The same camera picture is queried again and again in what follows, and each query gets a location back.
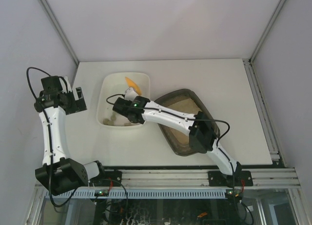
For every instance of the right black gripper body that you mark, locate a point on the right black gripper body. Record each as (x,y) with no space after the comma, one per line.
(119,108)

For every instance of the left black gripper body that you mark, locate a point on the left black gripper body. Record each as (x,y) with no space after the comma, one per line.
(79,102)

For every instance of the yellow litter scoop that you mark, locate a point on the yellow litter scoop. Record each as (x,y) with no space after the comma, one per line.
(133,85)

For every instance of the dark brown litter box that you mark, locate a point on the dark brown litter box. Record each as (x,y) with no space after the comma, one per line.
(182,100)

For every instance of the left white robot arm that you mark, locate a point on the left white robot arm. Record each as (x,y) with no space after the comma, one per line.
(59,173)

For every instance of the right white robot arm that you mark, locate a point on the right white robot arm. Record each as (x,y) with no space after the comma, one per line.
(204,133)

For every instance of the white plastic tray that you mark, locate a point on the white plastic tray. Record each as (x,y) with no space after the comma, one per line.
(113,86)

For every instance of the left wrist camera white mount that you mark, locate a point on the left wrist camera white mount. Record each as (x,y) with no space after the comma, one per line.
(67,86)

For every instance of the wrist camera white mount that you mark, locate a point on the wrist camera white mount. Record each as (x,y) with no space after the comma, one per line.
(130,94)
(67,86)

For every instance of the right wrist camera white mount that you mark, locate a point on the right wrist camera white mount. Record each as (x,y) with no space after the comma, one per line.
(130,94)

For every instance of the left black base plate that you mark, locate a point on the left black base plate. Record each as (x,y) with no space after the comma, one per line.
(105,178)

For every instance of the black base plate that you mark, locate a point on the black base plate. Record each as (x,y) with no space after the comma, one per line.
(216,178)
(105,178)

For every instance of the grey slotted cable duct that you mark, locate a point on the grey slotted cable duct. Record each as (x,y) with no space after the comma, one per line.
(204,193)

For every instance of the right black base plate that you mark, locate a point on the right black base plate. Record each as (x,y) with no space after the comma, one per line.
(216,178)

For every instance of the right aluminium side rail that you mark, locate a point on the right aluminium side rail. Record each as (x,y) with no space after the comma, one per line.
(266,123)

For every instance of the aluminium front rail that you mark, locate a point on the aluminium front rail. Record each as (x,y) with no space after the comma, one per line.
(194,178)

